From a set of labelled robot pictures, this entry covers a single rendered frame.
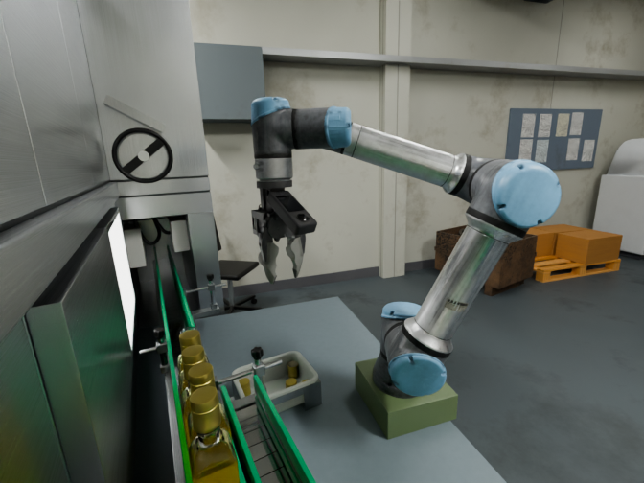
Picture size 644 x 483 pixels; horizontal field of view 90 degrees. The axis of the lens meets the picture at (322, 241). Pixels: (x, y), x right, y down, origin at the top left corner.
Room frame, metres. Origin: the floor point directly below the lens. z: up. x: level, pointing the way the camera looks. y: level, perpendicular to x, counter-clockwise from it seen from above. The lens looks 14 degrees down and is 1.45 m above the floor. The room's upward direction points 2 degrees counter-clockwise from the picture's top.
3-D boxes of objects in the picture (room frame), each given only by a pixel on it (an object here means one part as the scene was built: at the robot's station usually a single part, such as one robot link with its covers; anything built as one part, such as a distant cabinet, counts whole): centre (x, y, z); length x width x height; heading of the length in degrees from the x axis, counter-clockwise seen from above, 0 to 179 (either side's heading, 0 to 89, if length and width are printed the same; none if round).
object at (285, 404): (0.83, 0.18, 0.79); 0.27 x 0.17 x 0.08; 118
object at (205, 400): (0.36, 0.16, 1.14); 0.04 x 0.04 x 0.04
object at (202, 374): (0.41, 0.18, 1.14); 0.04 x 0.04 x 0.04
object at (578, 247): (4.02, -2.99, 0.23); 1.21 x 0.83 x 0.45; 107
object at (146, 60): (1.70, 0.82, 1.69); 0.70 x 0.37 x 0.89; 28
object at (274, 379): (0.84, 0.15, 0.80); 0.22 x 0.17 x 0.09; 118
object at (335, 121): (0.68, -0.01, 1.51); 0.11 x 0.11 x 0.08; 85
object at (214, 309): (1.26, 0.49, 0.90); 0.17 x 0.05 x 0.23; 118
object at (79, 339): (0.69, 0.48, 1.15); 0.90 x 0.03 x 0.34; 28
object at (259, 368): (0.69, 0.19, 0.95); 0.17 x 0.03 x 0.12; 118
